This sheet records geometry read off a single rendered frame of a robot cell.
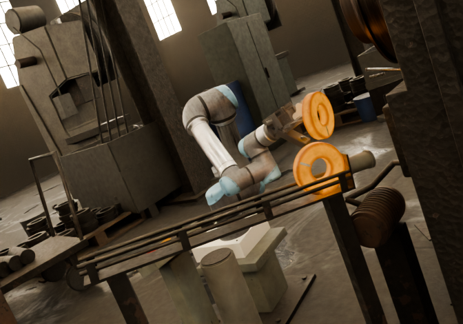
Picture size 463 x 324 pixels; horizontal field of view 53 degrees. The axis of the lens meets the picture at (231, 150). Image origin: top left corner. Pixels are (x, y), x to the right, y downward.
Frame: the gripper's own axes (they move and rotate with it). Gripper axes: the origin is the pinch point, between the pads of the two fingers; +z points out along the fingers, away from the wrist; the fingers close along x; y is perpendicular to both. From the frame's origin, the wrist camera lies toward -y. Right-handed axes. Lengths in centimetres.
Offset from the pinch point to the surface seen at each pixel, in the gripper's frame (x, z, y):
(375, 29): 8.5, 27.6, 10.6
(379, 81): 259, -87, -20
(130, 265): -69, -32, -5
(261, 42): 336, -211, 85
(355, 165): -12.0, 7.9, -19.6
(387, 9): -18.8, 42.6, 12.1
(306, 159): -22.5, 1.7, -9.6
